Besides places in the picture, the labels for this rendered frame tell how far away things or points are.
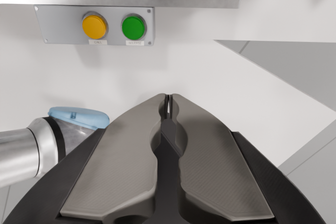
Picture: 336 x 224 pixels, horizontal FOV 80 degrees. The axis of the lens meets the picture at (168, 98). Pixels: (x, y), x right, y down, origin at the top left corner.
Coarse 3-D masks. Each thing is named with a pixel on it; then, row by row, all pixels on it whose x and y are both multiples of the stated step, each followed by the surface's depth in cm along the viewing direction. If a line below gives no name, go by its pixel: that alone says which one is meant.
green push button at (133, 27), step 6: (126, 18) 35; (132, 18) 35; (138, 18) 35; (126, 24) 35; (132, 24) 35; (138, 24) 35; (126, 30) 36; (132, 30) 36; (138, 30) 36; (126, 36) 37; (132, 36) 36; (138, 36) 36
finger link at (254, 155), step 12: (240, 144) 8; (252, 144) 8; (252, 156) 8; (264, 156) 8; (252, 168) 7; (264, 168) 7; (276, 168) 7; (264, 180) 7; (276, 180) 7; (288, 180) 7; (264, 192) 7; (276, 192) 7; (288, 192) 7; (300, 192) 7; (276, 204) 6; (288, 204) 6; (300, 204) 6; (276, 216) 6; (288, 216) 6; (300, 216) 6; (312, 216) 6
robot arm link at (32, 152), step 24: (48, 120) 35; (72, 120) 36; (96, 120) 38; (0, 144) 29; (24, 144) 31; (48, 144) 33; (72, 144) 35; (0, 168) 28; (24, 168) 31; (48, 168) 33
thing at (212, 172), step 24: (168, 96) 14; (192, 120) 10; (216, 120) 10; (192, 144) 8; (216, 144) 8; (192, 168) 7; (216, 168) 7; (240, 168) 7; (192, 192) 6; (216, 192) 6; (240, 192) 6; (192, 216) 7; (216, 216) 6; (240, 216) 6; (264, 216) 6
